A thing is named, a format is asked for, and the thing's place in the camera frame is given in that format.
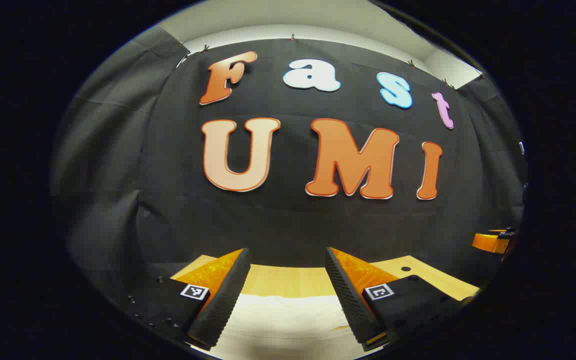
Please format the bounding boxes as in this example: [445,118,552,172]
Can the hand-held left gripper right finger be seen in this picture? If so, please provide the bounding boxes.
[324,246,475,352]

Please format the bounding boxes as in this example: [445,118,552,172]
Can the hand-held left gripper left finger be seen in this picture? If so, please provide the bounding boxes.
[127,247,252,351]

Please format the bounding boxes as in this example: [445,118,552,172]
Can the white jeans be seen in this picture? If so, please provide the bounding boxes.
[207,293,370,360]

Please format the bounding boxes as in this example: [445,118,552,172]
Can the black backdrop cloth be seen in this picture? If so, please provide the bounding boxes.
[50,25,527,301]

